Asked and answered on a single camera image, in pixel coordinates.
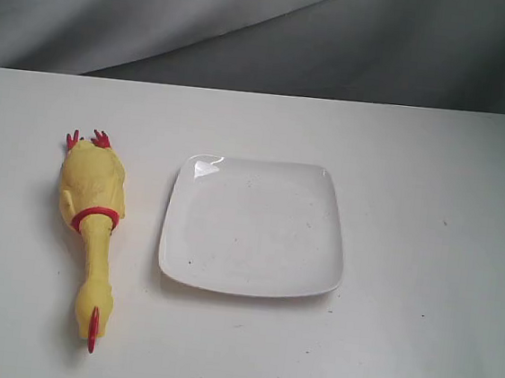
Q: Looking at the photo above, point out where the grey backdrop cloth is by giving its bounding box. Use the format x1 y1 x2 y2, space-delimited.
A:
0 0 505 113

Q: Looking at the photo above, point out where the white square plate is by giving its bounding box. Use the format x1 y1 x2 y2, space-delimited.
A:
157 154 343 299

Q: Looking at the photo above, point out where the yellow rubber chicken toy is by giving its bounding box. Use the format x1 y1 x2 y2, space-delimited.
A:
58 130 126 353

